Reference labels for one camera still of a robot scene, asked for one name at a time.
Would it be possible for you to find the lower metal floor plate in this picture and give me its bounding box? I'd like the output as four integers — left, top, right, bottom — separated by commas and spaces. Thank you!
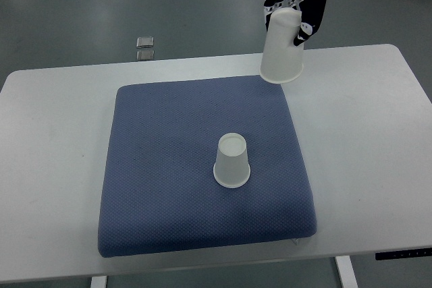
136, 50, 155, 61

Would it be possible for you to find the white left table leg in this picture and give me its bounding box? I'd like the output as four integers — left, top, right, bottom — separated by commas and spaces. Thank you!
90, 276, 107, 288

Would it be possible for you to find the black table control panel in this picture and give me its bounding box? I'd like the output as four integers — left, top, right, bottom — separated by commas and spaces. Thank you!
375, 248, 432, 261

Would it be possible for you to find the white paper cup on cushion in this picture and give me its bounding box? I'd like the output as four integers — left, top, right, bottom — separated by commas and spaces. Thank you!
213, 133, 250, 189

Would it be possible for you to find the white right table leg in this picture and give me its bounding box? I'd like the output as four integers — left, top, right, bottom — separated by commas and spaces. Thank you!
335, 256, 358, 288

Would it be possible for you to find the white paper cup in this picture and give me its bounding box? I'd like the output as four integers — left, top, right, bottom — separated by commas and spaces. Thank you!
213, 133, 250, 189
260, 7, 304, 84

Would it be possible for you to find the blue fabric cushion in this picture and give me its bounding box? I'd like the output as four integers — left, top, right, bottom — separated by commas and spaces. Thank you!
98, 76, 317, 258

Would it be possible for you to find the upper metal floor plate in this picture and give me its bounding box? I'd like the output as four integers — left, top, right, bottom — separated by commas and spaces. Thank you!
136, 36, 154, 49

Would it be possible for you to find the metal floor plate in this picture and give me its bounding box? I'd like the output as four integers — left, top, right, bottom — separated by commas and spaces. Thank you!
136, 36, 154, 49
136, 50, 155, 61

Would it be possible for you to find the white table leg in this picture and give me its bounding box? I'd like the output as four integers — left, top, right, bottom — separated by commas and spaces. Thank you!
90, 276, 107, 288
335, 256, 358, 288

